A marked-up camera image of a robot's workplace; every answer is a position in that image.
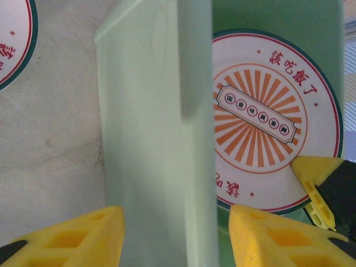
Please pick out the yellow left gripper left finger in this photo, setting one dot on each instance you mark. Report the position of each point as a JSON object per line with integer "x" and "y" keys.
{"x": 69, "y": 244}

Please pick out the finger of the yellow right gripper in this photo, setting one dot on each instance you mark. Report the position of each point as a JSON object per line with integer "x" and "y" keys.
{"x": 314, "y": 169}

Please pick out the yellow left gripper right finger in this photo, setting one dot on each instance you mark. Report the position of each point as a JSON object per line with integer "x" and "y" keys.
{"x": 278, "y": 244}

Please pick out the orange sunburst plate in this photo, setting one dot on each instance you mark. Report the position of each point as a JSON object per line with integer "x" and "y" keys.
{"x": 278, "y": 97}
{"x": 14, "y": 41}

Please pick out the pale green plastic bin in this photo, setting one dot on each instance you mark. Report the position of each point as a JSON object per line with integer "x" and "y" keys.
{"x": 153, "y": 139}

